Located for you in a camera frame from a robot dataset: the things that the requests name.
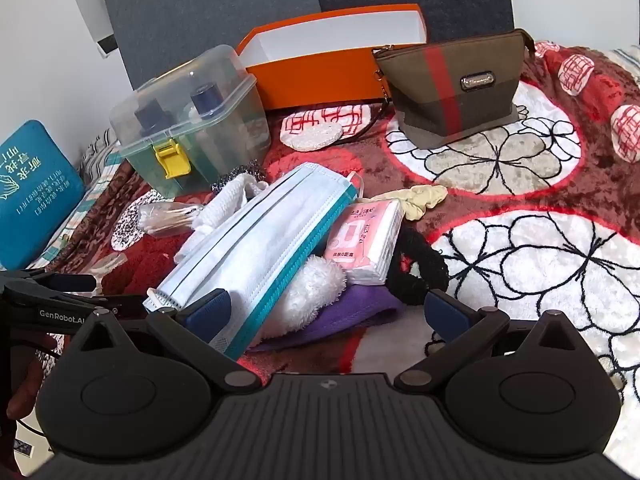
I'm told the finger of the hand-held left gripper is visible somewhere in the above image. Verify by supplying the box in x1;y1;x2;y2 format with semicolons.
2;269;97;295
92;295;150;319

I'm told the clear plastic piece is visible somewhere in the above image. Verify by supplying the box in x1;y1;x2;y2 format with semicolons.
80;252;130;291

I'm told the cotton swab packet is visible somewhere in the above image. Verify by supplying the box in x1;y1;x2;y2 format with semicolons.
132;201;206;239

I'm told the white knitted cloth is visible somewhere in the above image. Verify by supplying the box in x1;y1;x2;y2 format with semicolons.
192;175;271;236

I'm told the striped bedsheet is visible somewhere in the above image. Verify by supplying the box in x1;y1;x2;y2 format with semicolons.
30;127;131;266

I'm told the clear plastic storage box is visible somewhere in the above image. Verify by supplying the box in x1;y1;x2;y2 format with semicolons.
109;45;272;200

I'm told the purple cloth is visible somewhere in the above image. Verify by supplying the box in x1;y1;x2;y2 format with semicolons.
250;282;408;353

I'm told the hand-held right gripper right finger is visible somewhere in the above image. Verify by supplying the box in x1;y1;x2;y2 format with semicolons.
395;287;584;393

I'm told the brown pouch with red stripe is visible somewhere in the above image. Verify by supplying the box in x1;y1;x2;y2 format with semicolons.
340;28;536;147

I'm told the cream scrunchie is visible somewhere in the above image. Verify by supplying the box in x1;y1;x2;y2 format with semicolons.
370;184;448;222

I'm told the person's left hand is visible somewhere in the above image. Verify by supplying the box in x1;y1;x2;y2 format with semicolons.
6;335;59;423

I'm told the light blue tissue packet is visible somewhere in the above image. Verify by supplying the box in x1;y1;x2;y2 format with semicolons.
142;162;366;361

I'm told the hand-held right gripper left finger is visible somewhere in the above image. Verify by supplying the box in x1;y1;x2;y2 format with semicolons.
70;287;263;393

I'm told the white round cotton pad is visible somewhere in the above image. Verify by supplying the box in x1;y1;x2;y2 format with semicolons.
287;121;344;151

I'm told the orange cardboard box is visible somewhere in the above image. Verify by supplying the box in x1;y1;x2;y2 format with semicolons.
235;3;428;111

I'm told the red floral printed blanket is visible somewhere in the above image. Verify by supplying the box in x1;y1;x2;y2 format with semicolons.
30;42;640;461

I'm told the pink tissue packet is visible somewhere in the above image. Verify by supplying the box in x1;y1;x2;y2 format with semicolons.
324;199;405;287

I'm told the teal cushion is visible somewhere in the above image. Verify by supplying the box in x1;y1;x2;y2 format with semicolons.
0;120;86;270

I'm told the white plush toy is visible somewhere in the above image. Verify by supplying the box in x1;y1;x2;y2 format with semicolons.
260;255;348;338

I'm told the dark blue capped bottle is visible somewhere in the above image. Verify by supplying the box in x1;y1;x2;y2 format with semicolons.
132;100;173;161
189;85;228;131

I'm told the metal scouring ball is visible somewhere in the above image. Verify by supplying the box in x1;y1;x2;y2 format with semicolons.
207;159;268;193

